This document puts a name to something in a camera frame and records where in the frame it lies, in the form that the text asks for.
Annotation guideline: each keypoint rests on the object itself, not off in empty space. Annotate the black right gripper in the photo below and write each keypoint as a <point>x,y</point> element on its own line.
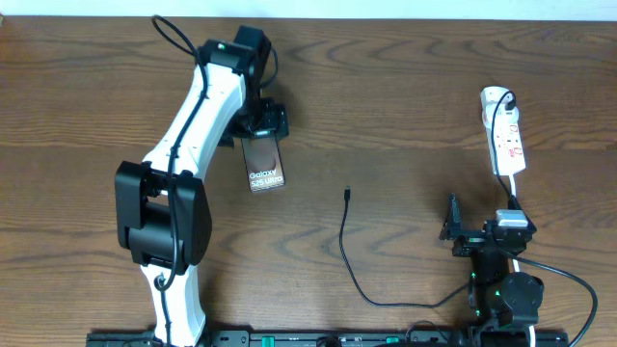
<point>469,241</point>

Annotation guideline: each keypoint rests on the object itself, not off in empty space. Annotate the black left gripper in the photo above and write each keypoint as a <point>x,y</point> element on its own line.
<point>276,123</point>

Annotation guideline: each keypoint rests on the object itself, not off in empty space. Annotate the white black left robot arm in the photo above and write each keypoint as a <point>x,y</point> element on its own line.
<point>163,216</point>

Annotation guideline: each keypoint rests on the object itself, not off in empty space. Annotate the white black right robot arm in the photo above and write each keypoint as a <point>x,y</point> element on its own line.
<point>506,301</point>

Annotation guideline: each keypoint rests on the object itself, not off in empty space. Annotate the white power strip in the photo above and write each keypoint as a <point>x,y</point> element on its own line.
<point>500,116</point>

